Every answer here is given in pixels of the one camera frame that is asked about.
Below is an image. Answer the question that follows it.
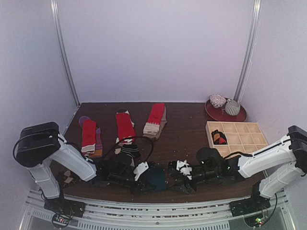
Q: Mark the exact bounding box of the dark green christmas sock pair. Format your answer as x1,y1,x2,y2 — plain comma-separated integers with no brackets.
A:
145,167,167,193

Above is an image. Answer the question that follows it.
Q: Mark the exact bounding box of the wooden compartment tray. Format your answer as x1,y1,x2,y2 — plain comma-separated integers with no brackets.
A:
206,121,268,157

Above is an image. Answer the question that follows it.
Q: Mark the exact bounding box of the grey striped cup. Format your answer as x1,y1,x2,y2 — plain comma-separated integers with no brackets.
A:
225,100,241,116

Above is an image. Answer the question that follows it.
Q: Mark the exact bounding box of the red white patterned sock pair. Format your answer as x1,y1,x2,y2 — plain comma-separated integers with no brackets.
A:
116,109,135,144

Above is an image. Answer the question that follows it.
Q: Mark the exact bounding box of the right black cable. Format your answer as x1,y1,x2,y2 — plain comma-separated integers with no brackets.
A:
260,191,280,220

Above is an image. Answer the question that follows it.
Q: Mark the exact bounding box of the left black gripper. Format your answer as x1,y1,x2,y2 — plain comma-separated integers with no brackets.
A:
109,172,155,197

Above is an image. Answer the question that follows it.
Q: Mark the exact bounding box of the white dotted bowl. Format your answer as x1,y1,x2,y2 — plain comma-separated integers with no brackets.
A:
210,94,226,108

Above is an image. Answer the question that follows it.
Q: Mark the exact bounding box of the right aluminium frame post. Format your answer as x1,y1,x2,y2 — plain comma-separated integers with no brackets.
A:
234,0,262,103

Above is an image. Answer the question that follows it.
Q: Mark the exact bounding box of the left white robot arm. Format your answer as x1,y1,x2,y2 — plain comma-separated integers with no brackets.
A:
12,122,158,213

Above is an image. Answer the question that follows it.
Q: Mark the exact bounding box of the black white striped sock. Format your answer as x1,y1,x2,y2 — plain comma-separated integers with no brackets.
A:
115,144,141,159

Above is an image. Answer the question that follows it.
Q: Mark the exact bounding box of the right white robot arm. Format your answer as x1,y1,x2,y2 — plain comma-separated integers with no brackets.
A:
168,126,307,212

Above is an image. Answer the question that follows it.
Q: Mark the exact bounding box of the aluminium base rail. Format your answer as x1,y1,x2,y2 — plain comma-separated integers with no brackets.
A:
19,190,297,230

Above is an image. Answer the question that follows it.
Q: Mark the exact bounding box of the aluminium frame post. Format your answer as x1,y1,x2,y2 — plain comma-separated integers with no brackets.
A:
234,0,262,103
50,0,81,107

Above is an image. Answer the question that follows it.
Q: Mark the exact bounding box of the left aluminium frame post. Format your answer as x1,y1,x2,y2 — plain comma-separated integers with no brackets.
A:
50,0,81,107

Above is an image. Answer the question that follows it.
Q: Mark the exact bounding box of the left black cable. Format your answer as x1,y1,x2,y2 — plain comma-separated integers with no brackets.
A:
103,135,154,163

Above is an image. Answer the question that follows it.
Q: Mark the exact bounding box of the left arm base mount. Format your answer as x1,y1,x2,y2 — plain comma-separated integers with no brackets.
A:
44,197,86,229

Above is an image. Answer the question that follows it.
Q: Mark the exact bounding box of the red purple sock pair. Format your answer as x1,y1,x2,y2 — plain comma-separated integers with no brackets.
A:
79,116,103,159

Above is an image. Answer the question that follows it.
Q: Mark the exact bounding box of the black cable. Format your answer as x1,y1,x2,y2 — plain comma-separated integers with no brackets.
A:
103,135,154,163
260,191,280,220

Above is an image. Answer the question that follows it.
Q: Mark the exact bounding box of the black red yellow argyle sock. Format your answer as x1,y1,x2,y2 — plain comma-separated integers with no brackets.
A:
211,130,227,145

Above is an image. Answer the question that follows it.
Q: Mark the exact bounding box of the red beige sock pair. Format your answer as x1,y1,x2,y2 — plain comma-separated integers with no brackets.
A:
143,103,167,140

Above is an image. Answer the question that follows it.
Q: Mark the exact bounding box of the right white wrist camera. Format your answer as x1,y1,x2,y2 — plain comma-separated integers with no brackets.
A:
176,160,192,180

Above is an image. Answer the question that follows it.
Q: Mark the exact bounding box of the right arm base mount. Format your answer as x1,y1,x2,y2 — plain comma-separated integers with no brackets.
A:
229,196,272,228

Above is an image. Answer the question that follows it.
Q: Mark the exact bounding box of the red round plate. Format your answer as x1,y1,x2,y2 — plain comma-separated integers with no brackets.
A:
204,100,248,122

